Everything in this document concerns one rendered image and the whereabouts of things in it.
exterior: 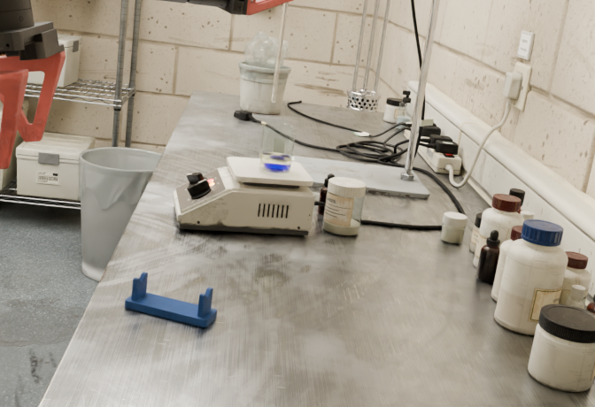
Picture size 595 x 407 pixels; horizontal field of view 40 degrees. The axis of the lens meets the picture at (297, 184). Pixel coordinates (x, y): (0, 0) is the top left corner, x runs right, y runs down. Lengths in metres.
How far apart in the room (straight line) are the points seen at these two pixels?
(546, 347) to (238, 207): 0.51
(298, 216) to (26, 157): 2.25
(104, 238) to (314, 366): 2.07
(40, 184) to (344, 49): 1.40
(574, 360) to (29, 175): 2.74
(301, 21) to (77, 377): 2.92
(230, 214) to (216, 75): 2.45
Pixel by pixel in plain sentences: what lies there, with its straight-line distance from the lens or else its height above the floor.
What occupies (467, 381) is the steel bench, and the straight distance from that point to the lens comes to 0.89.
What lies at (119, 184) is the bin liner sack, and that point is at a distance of 2.78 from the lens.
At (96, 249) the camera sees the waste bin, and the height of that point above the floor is 0.12.
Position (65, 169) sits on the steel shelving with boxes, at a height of 0.26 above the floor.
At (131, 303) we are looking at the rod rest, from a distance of 0.94.
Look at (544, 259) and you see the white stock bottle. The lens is 1.00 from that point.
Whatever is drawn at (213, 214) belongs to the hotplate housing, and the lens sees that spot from 1.20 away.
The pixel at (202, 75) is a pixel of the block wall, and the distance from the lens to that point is 3.63.
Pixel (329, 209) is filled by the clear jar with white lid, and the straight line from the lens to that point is 1.26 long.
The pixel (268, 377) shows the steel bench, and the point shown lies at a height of 0.75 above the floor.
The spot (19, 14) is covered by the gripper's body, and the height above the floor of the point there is 1.08.
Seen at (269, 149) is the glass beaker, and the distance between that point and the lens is 1.21.
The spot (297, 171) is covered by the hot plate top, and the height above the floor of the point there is 0.84.
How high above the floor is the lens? 1.14
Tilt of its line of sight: 15 degrees down
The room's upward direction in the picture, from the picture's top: 7 degrees clockwise
